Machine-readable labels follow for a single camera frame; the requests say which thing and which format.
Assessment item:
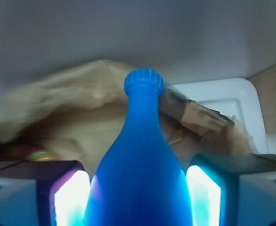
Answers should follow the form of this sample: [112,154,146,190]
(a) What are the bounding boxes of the white plastic tray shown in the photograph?
[168,78,276,154]

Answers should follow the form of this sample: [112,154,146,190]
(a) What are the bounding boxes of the brown paper bag bin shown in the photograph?
[0,60,258,163]

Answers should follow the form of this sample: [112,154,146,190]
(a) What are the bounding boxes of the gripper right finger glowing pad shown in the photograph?
[186,154,276,226]

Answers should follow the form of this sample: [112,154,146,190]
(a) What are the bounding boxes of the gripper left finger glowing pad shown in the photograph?
[0,161,90,226]

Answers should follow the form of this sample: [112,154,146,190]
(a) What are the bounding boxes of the multicolour twisted rope toy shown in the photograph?
[7,143,58,161]

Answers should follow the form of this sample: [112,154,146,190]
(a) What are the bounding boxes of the blue plastic bottle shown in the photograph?
[83,69,193,226]

